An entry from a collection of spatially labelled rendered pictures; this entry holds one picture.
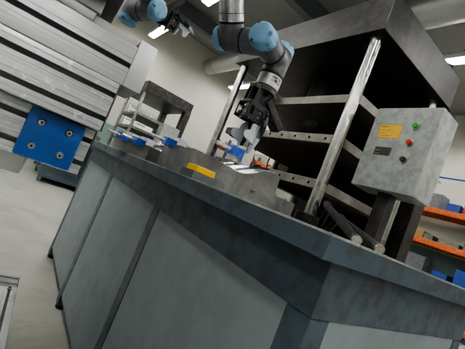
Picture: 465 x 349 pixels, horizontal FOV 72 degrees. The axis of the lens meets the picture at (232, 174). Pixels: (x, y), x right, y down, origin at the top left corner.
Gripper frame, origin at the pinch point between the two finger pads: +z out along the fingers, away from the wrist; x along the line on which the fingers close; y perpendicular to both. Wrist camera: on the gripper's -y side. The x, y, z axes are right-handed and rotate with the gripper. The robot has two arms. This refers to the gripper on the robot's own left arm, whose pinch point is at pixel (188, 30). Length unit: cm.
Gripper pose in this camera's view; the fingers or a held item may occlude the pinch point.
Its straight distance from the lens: 170.0
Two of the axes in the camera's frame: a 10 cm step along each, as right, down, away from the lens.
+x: 7.2, 4.0, -5.6
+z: 5.0, 2.6, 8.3
